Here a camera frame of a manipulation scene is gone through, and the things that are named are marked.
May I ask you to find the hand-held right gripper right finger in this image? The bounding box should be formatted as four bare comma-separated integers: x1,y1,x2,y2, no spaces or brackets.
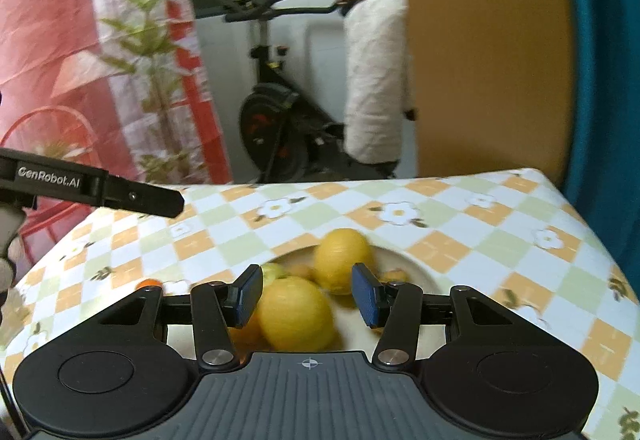
351,263,523,368

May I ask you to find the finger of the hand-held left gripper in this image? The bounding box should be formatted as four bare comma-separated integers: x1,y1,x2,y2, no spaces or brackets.
102,175,185,219

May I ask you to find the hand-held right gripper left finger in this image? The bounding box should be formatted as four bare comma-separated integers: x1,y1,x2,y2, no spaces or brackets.
91,264,264,371

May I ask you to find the yellow lemon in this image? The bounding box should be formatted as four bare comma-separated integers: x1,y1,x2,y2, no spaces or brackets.
256,276,337,352
312,229,377,296

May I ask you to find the cream round plate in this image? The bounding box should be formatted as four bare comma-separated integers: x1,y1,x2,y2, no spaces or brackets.
167,243,437,357

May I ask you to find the person's left hand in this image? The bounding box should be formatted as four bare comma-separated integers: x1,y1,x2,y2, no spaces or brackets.
0,205,26,321

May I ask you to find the orange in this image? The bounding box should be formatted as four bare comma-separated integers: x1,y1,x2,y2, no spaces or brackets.
227,310,266,346

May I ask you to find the checked floral tablecloth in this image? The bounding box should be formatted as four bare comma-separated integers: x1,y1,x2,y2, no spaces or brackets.
0,169,640,440

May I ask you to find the red printed backdrop cloth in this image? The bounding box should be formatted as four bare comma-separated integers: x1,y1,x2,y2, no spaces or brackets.
0,0,235,271

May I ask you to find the black exercise bike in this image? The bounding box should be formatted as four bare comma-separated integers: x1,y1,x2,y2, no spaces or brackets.
222,0,401,183

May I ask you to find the white quilted jacket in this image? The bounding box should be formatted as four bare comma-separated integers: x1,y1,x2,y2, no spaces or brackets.
344,0,418,166

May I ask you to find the wooden board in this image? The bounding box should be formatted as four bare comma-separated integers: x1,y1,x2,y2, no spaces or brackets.
392,0,581,186

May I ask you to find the teal curtain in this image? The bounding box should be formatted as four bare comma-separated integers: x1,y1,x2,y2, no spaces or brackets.
552,0,640,281

